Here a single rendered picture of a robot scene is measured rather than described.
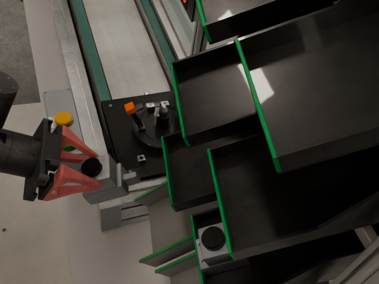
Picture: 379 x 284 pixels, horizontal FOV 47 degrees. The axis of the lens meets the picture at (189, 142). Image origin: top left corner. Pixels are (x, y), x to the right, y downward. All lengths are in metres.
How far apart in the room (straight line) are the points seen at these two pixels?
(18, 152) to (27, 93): 1.91
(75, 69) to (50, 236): 0.44
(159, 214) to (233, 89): 0.38
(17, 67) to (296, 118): 2.38
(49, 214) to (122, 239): 0.18
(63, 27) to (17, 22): 1.65
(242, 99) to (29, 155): 0.29
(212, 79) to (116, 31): 0.82
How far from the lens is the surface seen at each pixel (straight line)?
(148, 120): 1.03
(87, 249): 1.00
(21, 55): 2.74
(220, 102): 0.56
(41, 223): 1.04
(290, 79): 0.38
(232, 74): 0.59
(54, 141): 0.62
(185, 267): 0.80
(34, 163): 0.61
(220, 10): 0.45
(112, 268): 0.98
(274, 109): 0.37
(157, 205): 0.88
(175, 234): 0.83
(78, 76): 1.18
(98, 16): 1.44
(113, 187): 0.67
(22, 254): 1.02
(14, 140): 0.61
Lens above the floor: 1.77
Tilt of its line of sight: 51 degrees down
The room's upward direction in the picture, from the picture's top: 11 degrees clockwise
